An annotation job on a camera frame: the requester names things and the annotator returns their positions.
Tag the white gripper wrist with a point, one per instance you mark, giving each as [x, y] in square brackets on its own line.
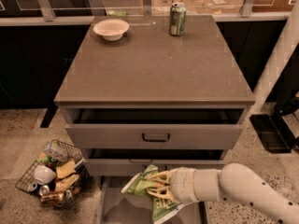
[183, 185]

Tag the green jalapeno chip bag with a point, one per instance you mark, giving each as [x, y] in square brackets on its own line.
[161, 209]

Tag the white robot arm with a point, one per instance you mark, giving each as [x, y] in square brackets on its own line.
[234, 183]

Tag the grey bottom drawer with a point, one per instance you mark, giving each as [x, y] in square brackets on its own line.
[118, 208]

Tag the grey drawer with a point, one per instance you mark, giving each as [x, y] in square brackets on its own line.
[128, 162]
[118, 208]
[156, 128]

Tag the grey middle drawer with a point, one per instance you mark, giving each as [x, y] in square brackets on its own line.
[128, 162]

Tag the grey top drawer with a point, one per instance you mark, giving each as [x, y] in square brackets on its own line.
[156, 128]

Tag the grey drawer cabinet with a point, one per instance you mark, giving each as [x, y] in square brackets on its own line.
[149, 68]

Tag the yellow sponge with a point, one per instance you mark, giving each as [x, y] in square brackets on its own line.
[65, 170]

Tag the clear plastic bottle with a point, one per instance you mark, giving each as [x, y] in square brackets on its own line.
[55, 152]

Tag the black floor tray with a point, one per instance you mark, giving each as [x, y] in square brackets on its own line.
[274, 133]

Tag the silver can in basket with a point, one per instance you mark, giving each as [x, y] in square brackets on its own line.
[43, 190]

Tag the white ceramic cup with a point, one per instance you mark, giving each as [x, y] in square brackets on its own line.
[43, 175]

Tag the white paper bowl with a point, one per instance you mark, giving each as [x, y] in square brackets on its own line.
[112, 29]

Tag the green soda can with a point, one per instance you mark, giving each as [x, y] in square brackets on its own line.
[177, 19]

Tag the black wire basket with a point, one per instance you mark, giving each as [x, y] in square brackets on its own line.
[70, 186]

